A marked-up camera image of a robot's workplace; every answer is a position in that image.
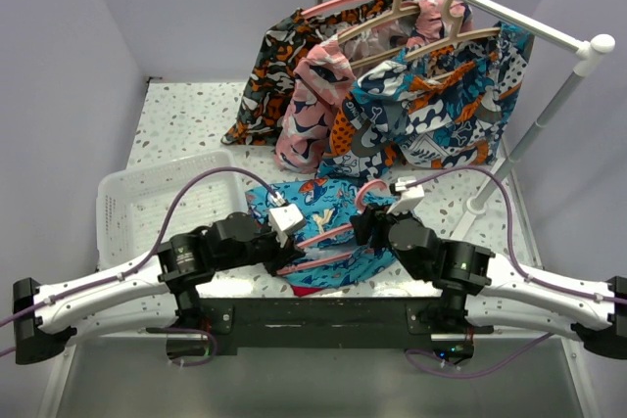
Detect white plastic basket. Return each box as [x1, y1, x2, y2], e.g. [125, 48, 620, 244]
[96, 150, 247, 270]

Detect beige hanger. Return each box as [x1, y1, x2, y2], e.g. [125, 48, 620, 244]
[350, 0, 502, 71]
[337, 0, 421, 44]

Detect purple camera cable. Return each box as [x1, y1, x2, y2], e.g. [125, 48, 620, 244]
[0, 166, 285, 358]
[406, 166, 627, 304]

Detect blue shark print shorts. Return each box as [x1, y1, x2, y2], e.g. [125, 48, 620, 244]
[271, 177, 396, 290]

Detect beige hanger middle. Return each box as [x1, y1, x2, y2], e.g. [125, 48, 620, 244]
[337, 0, 421, 44]

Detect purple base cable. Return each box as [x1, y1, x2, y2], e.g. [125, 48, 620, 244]
[146, 327, 220, 368]
[404, 332, 555, 380]

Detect beige hanger front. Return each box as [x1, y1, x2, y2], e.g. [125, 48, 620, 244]
[350, 0, 502, 71]

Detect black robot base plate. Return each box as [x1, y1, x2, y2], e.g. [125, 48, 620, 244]
[147, 298, 494, 354]

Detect black orange camo shorts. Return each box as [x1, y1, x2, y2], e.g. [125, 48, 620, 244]
[219, 0, 437, 147]

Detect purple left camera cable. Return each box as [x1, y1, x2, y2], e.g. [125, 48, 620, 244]
[0, 166, 285, 358]

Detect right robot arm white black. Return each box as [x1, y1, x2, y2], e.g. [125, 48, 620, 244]
[350, 206, 626, 360]

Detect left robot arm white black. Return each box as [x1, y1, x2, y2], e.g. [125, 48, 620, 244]
[9, 207, 306, 365]

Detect silver clothes rack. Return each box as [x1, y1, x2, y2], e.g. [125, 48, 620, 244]
[315, 0, 616, 243]

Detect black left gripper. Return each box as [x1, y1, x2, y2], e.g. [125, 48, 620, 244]
[216, 219, 306, 277]

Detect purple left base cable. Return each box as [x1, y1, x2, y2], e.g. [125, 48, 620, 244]
[146, 327, 220, 368]

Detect red folded cloth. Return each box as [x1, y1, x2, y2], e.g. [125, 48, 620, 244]
[291, 286, 322, 298]

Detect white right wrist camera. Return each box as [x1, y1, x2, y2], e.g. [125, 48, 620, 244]
[387, 176, 425, 215]

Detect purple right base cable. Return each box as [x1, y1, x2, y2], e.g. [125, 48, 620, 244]
[404, 332, 555, 380]

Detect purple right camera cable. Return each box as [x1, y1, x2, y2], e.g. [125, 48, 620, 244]
[406, 166, 627, 304]

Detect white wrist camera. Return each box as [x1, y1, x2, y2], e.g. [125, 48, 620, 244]
[268, 192, 306, 247]
[387, 176, 425, 215]

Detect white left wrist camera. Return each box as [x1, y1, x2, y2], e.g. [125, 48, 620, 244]
[268, 192, 306, 247]

